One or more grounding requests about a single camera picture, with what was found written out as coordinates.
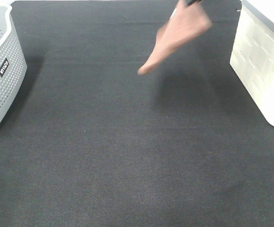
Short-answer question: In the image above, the white plastic storage bin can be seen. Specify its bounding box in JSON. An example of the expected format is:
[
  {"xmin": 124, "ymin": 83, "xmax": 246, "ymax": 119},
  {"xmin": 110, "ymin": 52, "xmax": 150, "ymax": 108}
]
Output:
[{"xmin": 230, "ymin": 0, "xmax": 274, "ymax": 126}]

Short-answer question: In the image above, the orange-brown towel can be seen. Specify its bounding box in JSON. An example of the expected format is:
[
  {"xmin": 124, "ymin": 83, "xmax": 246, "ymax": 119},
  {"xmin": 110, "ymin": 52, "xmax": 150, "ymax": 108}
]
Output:
[{"xmin": 138, "ymin": 0, "xmax": 212, "ymax": 75}]

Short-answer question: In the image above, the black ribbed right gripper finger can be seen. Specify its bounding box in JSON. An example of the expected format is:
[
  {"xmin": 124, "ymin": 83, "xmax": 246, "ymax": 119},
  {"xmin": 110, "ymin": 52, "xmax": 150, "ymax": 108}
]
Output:
[{"xmin": 187, "ymin": 0, "xmax": 202, "ymax": 6}]

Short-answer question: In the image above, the grey perforated laundry basket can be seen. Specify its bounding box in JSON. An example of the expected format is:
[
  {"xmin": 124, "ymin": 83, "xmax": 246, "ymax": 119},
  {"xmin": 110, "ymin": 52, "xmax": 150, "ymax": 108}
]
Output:
[{"xmin": 0, "ymin": 4, "xmax": 27, "ymax": 123}]

